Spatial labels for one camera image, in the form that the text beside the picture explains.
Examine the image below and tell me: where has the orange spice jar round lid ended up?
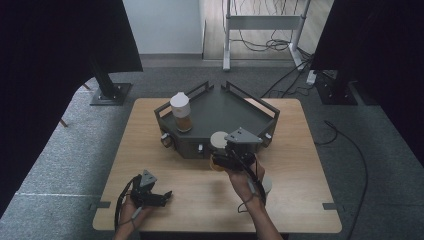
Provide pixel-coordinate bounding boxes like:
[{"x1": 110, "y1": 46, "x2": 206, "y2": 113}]
[{"x1": 209, "y1": 130, "x2": 230, "y2": 172}]

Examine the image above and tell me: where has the black corner rack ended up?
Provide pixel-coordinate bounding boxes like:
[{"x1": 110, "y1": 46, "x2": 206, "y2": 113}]
[{"x1": 153, "y1": 80, "x2": 281, "y2": 160}]

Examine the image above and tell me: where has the black stand post with base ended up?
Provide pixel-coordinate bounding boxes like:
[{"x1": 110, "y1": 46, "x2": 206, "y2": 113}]
[
  {"x1": 89, "y1": 59, "x2": 133, "y2": 107},
  {"x1": 314, "y1": 69, "x2": 359, "y2": 106}
]

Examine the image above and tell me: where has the pale spice jar round lid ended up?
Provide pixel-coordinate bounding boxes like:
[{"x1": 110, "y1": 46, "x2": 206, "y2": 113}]
[{"x1": 261, "y1": 174, "x2": 274, "y2": 198}]

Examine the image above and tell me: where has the hand-held gripper cable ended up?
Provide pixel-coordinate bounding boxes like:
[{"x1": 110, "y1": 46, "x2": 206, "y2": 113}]
[
  {"x1": 229, "y1": 149, "x2": 268, "y2": 214},
  {"x1": 114, "y1": 174, "x2": 144, "y2": 232}
]

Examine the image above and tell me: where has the bundle of black cables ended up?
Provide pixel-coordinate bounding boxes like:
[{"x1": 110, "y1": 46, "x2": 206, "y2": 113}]
[{"x1": 229, "y1": 0, "x2": 316, "y2": 99}]

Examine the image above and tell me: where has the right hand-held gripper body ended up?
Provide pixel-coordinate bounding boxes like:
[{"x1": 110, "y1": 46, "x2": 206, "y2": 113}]
[{"x1": 223, "y1": 127, "x2": 264, "y2": 172}]

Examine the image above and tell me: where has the person's right hand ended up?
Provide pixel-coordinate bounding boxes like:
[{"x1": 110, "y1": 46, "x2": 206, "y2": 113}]
[{"x1": 226, "y1": 159, "x2": 267, "y2": 205}]

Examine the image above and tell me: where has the spice jar with spout lid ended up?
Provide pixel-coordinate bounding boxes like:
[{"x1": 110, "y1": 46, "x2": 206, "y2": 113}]
[{"x1": 169, "y1": 91, "x2": 194, "y2": 133}]

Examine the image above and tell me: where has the right hand-held gripper cable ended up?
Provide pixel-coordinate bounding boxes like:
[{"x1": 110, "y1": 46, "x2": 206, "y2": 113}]
[{"x1": 229, "y1": 149, "x2": 268, "y2": 214}]

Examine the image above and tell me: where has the long black floor cable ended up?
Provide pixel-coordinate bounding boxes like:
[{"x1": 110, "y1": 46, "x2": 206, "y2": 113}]
[{"x1": 314, "y1": 119, "x2": 369, "y2": 240}]

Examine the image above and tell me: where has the person's left hand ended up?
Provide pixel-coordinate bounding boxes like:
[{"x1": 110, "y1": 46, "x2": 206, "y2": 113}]
[{"x1": 117, "y1": 195, "x2": 154, "y2": 232}]

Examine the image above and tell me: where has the white metal stand frame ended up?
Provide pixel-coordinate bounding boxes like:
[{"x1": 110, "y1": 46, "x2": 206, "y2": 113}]
[{"x1": 222, "y1": 0, "x2": 313, "y2": 72}]

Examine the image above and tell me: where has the white power strip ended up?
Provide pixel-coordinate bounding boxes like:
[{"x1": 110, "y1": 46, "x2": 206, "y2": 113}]
[{"x1": 305, "y1": 69, "x2": 318, "y2": 86}]

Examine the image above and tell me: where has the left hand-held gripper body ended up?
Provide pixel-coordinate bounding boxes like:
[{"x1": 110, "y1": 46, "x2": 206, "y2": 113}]
[{"x1": 129, "y1": 169, "x2": 158, "y2": 208}]

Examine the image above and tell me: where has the left hand-held gripper cable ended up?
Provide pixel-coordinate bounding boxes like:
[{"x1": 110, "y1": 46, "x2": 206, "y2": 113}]
[{"x1": 114, "y1": 174, "x2": 144, "y2": 232}]

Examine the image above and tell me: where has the black curtain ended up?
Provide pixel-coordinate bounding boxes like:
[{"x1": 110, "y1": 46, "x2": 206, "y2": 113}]
[
  {"x1": 309, "y1": 0, "x2": 424, "y2": 168},
  {"x1": 0, "y1": 0, "x2": 144, "y2": 218}
]

